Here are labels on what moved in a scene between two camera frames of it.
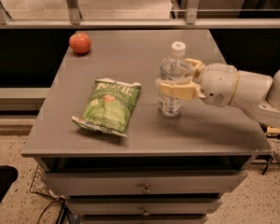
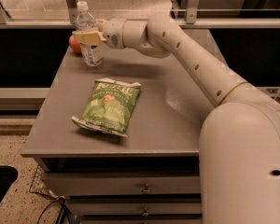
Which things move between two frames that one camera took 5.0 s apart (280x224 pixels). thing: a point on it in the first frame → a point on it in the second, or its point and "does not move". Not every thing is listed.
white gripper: x=217 y=84 → x=113 y=33
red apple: x=80 y=43 does not move
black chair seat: x=2 y=177 does not move
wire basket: x=39 y=186 does not move
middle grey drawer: x=147 y=206 does not move
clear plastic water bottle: x=175 y=65 → x=91 y=54
